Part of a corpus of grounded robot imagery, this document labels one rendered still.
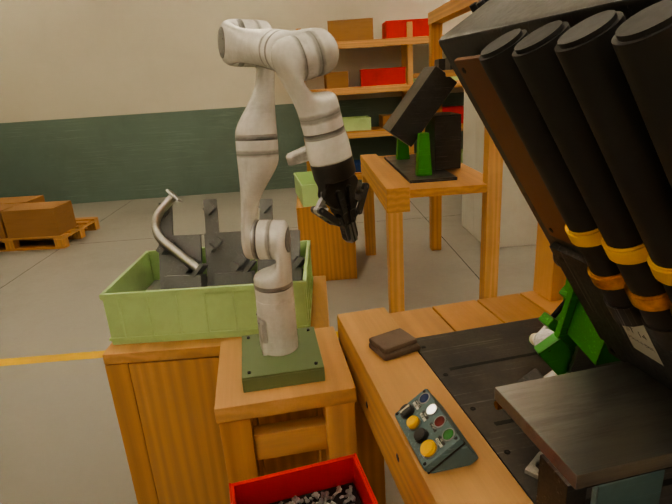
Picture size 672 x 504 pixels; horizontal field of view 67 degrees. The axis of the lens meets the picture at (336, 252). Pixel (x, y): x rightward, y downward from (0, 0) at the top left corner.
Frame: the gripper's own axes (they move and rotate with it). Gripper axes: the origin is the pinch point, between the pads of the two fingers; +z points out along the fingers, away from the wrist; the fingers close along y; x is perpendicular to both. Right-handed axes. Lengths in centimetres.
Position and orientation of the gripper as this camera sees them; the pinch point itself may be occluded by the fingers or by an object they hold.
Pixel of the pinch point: (349, 232)
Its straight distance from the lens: 92.8
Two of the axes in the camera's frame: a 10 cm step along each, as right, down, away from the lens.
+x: -6.5, -1.8, 7.4
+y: 7.2, -4.5, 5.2
